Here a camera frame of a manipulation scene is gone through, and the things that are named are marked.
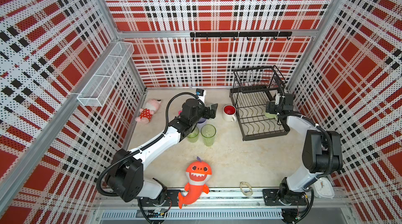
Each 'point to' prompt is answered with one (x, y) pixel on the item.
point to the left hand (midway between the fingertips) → (211, 103)
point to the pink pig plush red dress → (146, 113)
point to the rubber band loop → (247, 193)
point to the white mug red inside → (229, 112)
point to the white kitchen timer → (323, 188)
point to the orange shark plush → (197, 173)
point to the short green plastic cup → (192, 137)
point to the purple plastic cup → (201, 122)
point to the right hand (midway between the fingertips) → (277, 103)
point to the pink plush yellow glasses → (179, 112)
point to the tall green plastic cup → (208, 132)
